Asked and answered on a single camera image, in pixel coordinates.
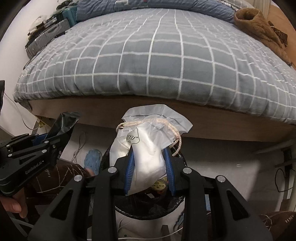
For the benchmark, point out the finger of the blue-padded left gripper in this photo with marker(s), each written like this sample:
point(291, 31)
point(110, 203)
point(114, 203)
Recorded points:
point(40, 138)
point(58, 143)

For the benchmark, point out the grey hard-shell suitcase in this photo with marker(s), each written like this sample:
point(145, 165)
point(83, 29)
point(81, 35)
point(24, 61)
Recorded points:
point(43, 39)

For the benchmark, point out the brown fleece garment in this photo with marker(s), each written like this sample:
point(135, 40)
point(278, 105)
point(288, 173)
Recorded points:
point(252, 22)

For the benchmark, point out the brown patterned trouser leg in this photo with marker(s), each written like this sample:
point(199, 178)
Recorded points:
point(50, 182)

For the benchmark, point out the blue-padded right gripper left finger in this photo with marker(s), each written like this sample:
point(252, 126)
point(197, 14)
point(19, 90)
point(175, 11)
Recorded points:
point(130, 165)

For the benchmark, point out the grey checked bed sheet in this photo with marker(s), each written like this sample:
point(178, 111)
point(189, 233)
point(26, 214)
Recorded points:
point(166, 53)

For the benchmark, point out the yellow cream box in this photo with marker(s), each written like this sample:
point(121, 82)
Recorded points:
point(160, 185)

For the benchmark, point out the black-lined trash bin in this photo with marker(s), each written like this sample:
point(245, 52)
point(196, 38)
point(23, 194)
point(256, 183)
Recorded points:
point(148, 204)

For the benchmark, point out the blue fuzzy slipper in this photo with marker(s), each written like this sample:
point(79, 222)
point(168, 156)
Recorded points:
point(92, 161)

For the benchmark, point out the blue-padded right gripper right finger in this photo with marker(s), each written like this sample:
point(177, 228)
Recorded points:
point(169, 169)

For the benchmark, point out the white drawstring pouch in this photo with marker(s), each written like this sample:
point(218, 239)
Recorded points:
point(148, 148)

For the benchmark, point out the small black packet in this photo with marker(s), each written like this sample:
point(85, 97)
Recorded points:
point(63, 126)

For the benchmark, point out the blue striped duvet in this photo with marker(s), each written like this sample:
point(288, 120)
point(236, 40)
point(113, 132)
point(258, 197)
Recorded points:
point(91, 9)

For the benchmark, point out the person's left hand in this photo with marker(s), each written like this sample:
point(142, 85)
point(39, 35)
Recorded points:
point(16, 204)

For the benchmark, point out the wooden headboard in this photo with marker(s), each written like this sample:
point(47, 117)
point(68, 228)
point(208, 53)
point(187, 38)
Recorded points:
point(281, 22)

